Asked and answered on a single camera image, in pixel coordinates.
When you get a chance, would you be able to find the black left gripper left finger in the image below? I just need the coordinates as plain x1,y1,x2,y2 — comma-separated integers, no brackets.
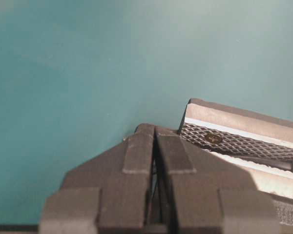
39,124,154,234

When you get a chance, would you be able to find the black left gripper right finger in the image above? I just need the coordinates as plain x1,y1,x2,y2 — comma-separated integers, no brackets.
155,127,281,234

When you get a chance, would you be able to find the black USB cable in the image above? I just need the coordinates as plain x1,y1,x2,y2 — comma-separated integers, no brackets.
236,156,293,174

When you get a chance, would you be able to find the grey bench vise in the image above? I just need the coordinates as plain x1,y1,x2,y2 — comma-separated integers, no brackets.
178,98,293,227

